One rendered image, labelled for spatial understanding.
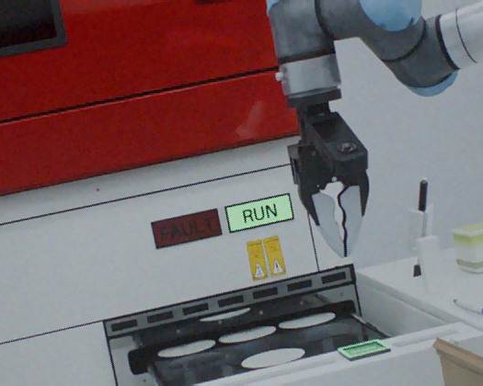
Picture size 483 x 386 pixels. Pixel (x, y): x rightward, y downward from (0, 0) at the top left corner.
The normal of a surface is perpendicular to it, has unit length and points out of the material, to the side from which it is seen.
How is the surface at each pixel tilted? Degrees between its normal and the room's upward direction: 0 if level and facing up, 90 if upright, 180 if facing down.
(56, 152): 90
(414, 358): 90
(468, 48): 118
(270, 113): 90
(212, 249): 90
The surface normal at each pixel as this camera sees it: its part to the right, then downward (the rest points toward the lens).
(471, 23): -0.51, -0.06
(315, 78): 0.09, 0.12
